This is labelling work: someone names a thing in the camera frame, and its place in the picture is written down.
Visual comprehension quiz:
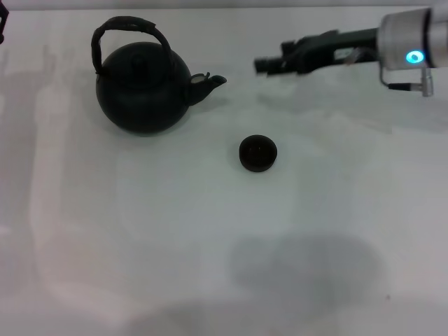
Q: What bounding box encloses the dark round teapot with handle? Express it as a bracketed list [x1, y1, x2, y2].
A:
[91, 15, 228, 134]

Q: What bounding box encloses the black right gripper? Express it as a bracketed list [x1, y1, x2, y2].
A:
[254, 27, 381, 76]

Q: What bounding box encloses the small dark teacup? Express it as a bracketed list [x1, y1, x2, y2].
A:
[238, 134, 279, 174]

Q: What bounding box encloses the silver cable connector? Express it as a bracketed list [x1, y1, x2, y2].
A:
[380, 65, 435, 98]

